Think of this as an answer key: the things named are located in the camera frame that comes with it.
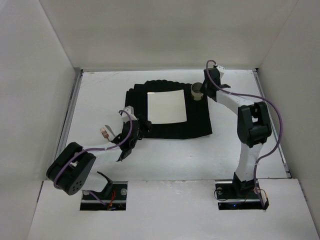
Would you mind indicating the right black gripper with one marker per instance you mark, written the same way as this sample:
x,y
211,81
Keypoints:
x,y
206,89

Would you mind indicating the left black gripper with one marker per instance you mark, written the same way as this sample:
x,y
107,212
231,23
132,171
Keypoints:
x,y
138,127

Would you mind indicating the metal cup with paper sleeve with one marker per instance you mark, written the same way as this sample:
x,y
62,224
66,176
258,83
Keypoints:
x,y
196,93

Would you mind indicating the square white plate black rim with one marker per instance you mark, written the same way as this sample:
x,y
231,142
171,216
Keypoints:
x,y
166,107

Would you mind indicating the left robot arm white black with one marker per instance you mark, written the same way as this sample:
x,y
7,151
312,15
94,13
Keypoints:
x,y
71,171

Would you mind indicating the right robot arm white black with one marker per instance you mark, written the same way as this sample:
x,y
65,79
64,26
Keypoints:
x,y
253,127

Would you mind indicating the silver table knife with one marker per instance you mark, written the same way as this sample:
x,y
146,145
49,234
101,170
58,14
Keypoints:
x,y
110,130

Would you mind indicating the copper fork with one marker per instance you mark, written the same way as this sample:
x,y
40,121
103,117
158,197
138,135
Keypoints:
x,y
104,133

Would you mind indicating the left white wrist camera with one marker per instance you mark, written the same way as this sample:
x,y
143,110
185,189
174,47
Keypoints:
x,y
127,114

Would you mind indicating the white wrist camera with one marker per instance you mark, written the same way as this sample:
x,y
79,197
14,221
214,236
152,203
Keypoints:
x,y
221,70
127,114

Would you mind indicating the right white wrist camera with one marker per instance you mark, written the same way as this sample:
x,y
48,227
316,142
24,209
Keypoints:
x,y
221,70

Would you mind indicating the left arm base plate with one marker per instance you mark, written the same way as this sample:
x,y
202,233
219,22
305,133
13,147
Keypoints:
x,y
116,200

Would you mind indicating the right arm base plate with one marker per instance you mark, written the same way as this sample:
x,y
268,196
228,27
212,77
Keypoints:
x,y
229,199

